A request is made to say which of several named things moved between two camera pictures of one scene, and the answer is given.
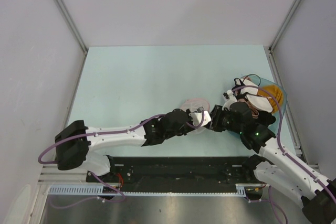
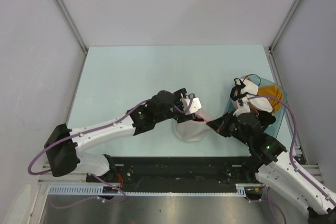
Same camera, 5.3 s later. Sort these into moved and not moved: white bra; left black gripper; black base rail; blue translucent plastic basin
Moved: left black gripper
Not moved: white bra; blue translucent plastic basin; black base rail
